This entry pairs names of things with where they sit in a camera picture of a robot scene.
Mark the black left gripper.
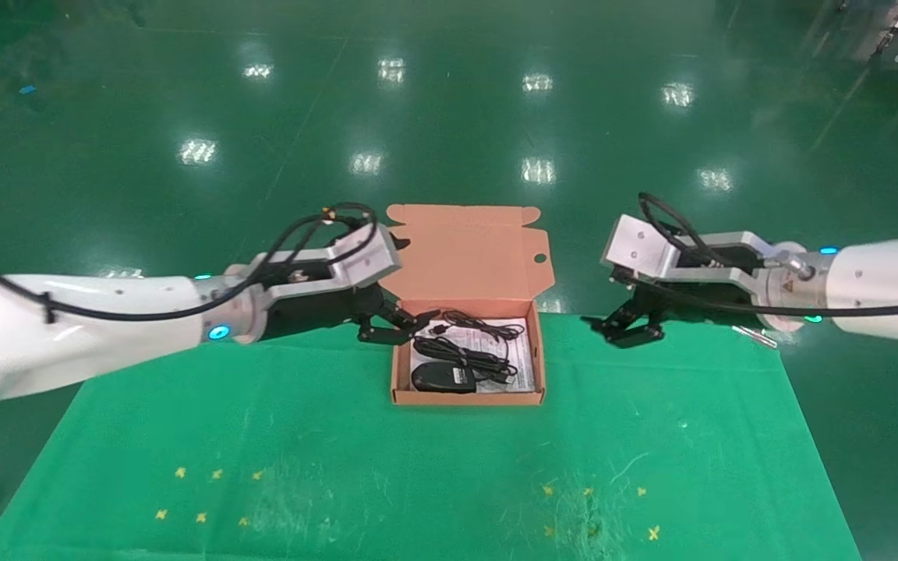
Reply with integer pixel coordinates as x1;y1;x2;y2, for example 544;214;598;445
263;281;441;346

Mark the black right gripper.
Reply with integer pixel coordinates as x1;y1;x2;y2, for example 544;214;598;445
589;265;767;349

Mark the black wired mouse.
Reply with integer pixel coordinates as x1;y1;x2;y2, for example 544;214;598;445
411;309;527;394

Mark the black data cable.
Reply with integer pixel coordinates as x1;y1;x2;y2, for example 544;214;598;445
412;333;519;386

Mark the orange cardboard box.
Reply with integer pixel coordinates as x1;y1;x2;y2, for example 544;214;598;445
377;203;557;408

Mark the silver binder clip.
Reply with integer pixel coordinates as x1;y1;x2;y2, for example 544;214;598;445
731;324;780;350

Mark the white printed instruction sheet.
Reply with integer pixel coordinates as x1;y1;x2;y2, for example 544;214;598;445
409;316;536;393

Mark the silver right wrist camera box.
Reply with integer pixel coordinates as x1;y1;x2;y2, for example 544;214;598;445
600;214;779;291

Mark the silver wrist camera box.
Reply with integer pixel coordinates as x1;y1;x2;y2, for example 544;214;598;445
262;223;405;302
600;214;779;291

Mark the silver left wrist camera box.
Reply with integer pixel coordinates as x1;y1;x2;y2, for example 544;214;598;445
262;223;405;302

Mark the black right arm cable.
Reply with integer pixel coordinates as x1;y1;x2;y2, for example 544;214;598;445
637;192;898;319

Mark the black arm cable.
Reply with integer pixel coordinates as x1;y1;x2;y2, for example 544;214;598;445
637;192;898;319
0;203;380;325

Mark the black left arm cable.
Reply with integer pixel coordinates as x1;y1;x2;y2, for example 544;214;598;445
0;203;380;325

